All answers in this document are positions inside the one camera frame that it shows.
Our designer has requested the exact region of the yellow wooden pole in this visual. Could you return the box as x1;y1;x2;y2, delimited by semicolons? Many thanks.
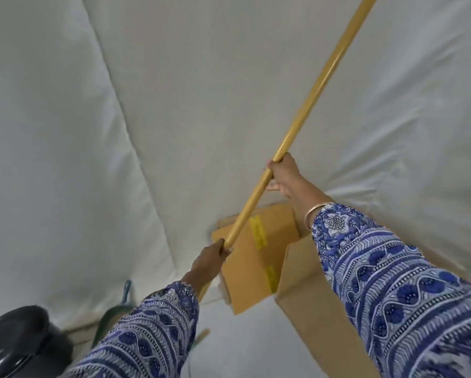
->
198;0;380;303

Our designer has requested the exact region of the person's right hand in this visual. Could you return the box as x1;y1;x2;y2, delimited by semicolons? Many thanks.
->
266;153;319;210

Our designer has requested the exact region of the green dustpan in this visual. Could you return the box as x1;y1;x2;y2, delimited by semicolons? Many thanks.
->
91;280;136;349

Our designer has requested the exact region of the person's right forearm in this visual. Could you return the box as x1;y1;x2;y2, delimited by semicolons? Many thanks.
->
292;188;471;378

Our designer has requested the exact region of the large plain cardboard box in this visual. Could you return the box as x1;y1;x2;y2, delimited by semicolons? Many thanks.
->
275;232;470;378

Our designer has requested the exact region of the gold bangle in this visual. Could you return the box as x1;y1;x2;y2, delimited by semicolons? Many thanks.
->
303;202;335;231

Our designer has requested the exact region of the white fabric sheet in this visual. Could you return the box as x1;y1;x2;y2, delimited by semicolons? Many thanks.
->
0;0;471;335

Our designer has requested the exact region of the person's left hand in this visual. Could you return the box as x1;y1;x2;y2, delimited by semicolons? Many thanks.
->
181;238;233;291

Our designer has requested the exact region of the cardboard box with yellow tape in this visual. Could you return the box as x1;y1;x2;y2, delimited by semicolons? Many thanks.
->
211;202;301;316

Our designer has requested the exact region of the black round bin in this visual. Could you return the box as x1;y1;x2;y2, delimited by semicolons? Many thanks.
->
0;306;74;378

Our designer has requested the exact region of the person's left forearm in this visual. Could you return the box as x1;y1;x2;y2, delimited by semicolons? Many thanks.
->
67;271;204;378

